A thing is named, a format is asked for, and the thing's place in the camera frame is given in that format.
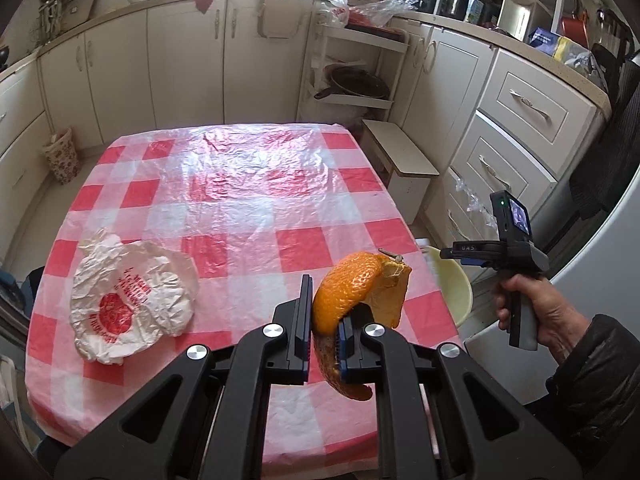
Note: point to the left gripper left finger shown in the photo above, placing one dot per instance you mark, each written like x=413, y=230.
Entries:
x=204, y=415

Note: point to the large orange peel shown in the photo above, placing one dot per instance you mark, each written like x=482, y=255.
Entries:
x=376, y=280

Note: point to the white red paper wrapper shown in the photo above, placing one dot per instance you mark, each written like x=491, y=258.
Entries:
x=127, y=296

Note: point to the black jacket sleeve forearm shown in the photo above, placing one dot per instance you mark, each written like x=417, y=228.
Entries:
x=592, y=405

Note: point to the white kitchen cabinets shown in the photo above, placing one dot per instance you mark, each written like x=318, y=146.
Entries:
x=487, y=111

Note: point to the person's right hand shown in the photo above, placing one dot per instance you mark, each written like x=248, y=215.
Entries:
x=560, y=327

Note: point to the pale yellow bowl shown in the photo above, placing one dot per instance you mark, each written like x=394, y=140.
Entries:
x=453, y=283

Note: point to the white step stool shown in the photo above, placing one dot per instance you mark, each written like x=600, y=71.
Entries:
x=409, y=173

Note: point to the red white checkered tablecloth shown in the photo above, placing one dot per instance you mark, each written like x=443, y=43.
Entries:
x=256, y=207

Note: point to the black frying pan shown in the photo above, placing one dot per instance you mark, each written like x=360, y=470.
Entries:
x=354, y=81

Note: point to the white shelf rack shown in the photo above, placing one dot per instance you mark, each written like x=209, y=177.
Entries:
x=381, y=52

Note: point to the floral waste basket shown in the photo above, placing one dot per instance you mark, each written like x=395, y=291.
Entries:
x=62, y=157

